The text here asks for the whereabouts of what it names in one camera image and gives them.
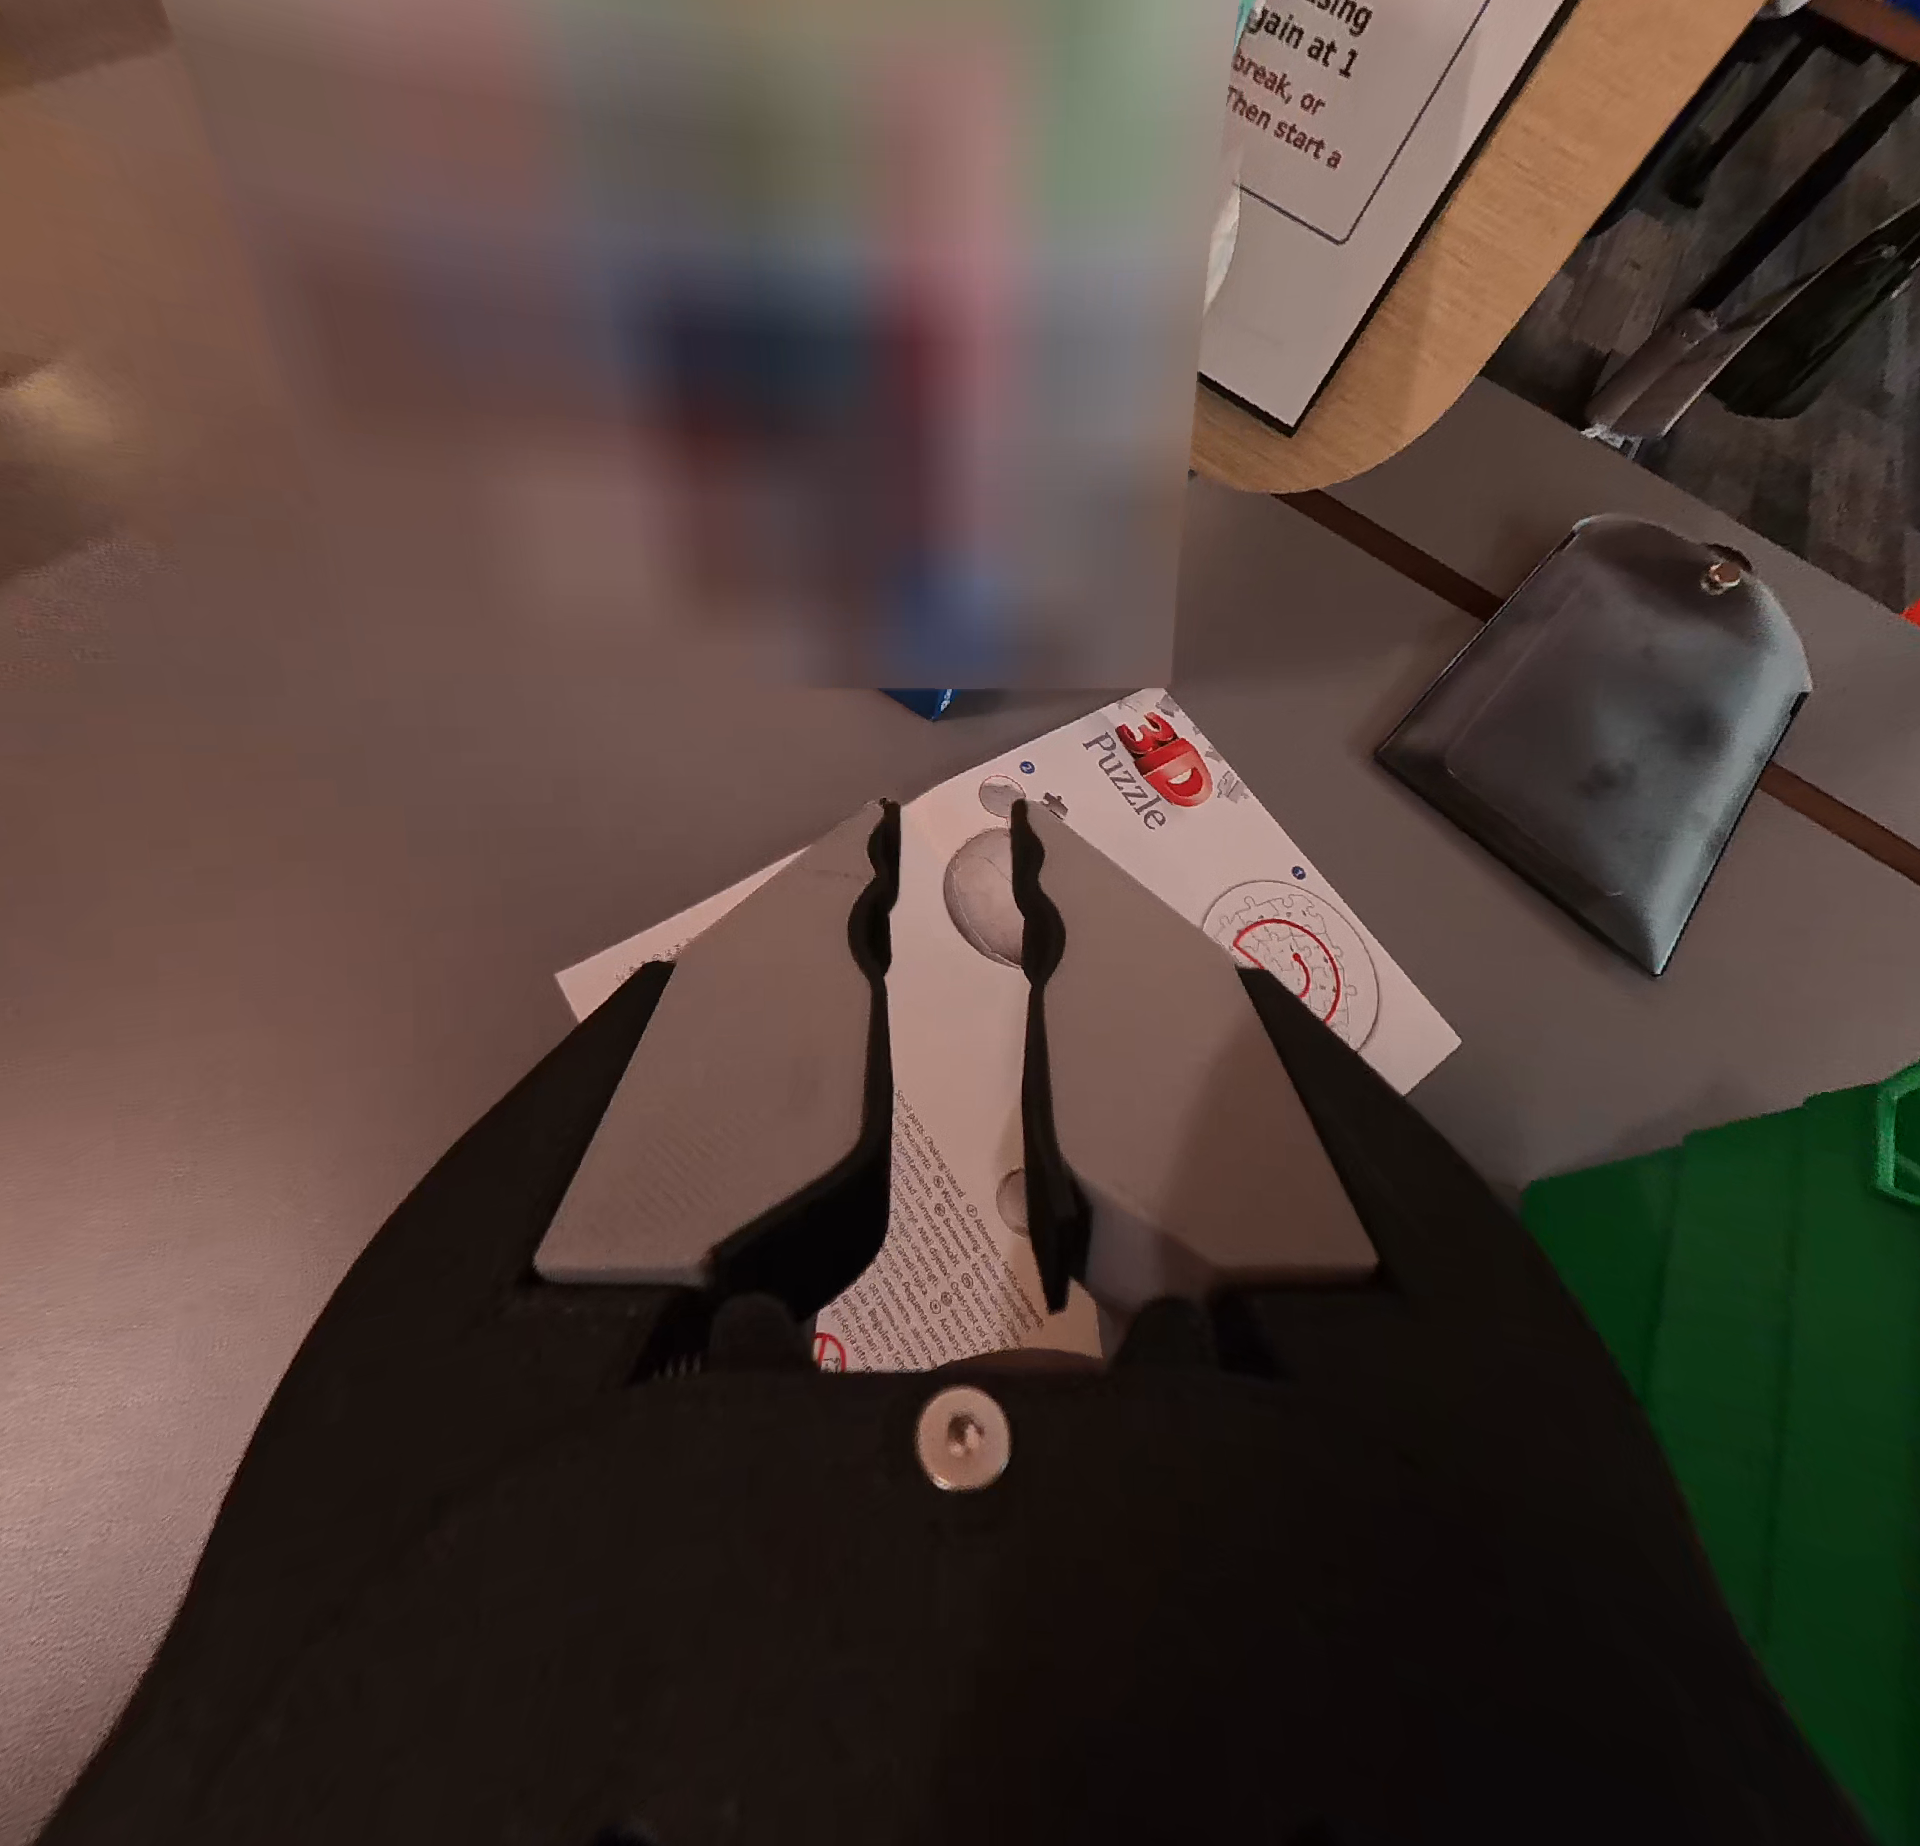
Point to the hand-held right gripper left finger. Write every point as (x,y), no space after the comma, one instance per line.
(720,1096)

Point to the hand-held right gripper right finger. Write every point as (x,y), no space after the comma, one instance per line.
(1186,1096)

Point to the white puzzle instruction leaflet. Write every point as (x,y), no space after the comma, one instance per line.
(1275,840)

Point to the cartoon print puzzle box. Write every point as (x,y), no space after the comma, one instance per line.
(931,703)

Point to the black leather pouch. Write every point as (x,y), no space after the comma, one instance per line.
(1606,735)

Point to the green plastic bin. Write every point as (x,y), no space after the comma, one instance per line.
(1770,1350)

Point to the white printed sign sheet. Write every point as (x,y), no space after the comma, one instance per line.
(1321,300)

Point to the light wooden table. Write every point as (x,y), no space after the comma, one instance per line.
(1500,271)

